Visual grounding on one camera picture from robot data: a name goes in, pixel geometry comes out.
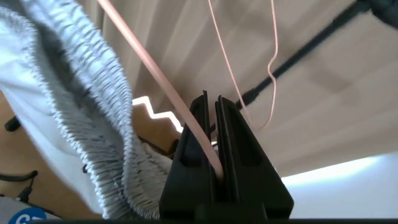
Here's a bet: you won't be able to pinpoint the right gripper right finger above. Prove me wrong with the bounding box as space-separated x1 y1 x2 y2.
214 95 295 219

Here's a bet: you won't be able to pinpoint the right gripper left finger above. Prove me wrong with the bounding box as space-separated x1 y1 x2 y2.
159 90 224 219

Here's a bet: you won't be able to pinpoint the pink clothes hanger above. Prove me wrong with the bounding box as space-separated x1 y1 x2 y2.
206 0 279 132
95 0 225 182

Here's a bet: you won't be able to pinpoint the pale grey shorts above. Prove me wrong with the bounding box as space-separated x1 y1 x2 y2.
0 0 174 220

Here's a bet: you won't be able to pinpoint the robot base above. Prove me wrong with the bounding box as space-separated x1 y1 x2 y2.
0 195 63 224

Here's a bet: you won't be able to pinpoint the black clothes rack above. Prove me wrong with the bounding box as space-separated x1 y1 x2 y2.
4 0 398 133

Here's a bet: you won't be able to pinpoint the beige curtain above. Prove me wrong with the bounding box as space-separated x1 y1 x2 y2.
76 0 398 179

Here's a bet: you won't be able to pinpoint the black cable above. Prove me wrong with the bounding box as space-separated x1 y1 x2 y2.
0 169 39 184

